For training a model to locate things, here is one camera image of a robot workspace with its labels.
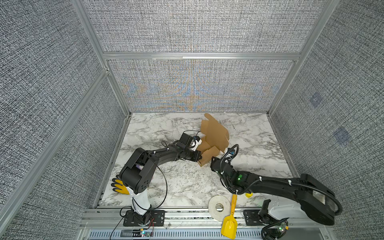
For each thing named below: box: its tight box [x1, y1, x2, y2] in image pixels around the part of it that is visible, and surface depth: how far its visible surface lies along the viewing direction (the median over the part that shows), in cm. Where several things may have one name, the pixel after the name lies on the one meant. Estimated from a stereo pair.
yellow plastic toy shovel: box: [221, 194, 237, 240], surface depth 72 cm
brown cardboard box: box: [197, 113, 230, 167], surface depth 94 cm
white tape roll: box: [208, 195, 231, 222], surface depth 78 cm
